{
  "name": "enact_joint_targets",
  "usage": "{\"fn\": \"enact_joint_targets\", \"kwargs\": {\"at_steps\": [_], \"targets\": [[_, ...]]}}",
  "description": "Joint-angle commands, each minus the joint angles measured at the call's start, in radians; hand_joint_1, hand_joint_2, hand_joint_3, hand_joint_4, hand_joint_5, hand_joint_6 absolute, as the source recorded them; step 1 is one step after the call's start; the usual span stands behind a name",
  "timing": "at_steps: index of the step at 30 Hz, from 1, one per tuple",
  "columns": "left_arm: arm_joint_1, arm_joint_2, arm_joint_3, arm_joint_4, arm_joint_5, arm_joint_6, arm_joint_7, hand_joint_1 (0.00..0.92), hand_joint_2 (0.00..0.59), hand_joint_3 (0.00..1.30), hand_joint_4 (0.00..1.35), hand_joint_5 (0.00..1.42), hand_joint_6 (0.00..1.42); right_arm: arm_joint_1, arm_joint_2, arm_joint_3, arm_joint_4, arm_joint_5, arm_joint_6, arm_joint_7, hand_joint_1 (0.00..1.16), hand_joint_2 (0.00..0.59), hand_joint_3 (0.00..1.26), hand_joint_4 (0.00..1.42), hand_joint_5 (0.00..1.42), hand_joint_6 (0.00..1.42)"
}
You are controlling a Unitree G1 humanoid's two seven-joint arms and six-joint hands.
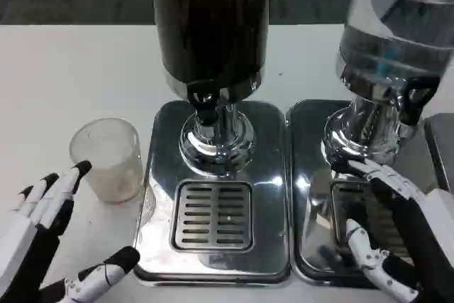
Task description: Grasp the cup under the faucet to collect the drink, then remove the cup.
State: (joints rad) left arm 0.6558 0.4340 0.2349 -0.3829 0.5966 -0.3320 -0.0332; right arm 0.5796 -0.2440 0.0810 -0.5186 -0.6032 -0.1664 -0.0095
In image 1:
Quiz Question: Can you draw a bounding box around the clear ribbed glass cup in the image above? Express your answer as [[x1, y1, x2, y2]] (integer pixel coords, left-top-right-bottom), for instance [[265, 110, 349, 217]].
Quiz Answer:
[[69, 117, 145, 204]]

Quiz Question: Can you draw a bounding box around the clear drink dispenser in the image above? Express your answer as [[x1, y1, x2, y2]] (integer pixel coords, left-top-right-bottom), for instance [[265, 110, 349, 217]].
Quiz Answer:
[[321, 0, 454, 172]]

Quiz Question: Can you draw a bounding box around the steel slotted tray grid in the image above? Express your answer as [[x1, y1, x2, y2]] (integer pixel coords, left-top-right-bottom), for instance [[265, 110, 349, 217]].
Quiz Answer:
[[329, 181, 419, 258], [170, 180, 255, 253]]

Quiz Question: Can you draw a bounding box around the black tap of clear dispenser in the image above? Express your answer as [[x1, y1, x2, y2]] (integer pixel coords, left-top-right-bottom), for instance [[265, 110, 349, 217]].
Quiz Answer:
[[400, 75, 441, 126]]

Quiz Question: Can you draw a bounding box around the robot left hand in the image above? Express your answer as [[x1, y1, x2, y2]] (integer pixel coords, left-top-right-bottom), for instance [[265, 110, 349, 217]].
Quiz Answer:
[[0, 160, 141, 303]]

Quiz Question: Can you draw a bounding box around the steel drip tray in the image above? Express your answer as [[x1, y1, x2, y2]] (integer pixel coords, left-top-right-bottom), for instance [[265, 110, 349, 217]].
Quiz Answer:
[[285, 99, 451, 290], [131, 99, 292, 288]]

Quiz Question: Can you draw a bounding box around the black tap of dark dispenser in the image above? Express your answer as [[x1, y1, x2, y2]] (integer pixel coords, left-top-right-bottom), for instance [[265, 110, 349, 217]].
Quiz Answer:
[[187, 80, 219, 126]]

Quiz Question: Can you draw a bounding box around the dark drink dispenser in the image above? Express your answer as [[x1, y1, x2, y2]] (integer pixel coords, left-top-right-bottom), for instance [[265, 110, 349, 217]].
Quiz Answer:
[[148, 0, 274, 180]]

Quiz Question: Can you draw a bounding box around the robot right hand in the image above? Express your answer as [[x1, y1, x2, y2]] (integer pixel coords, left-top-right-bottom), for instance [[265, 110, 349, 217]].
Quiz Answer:
[[331, 159, 454, 303]]

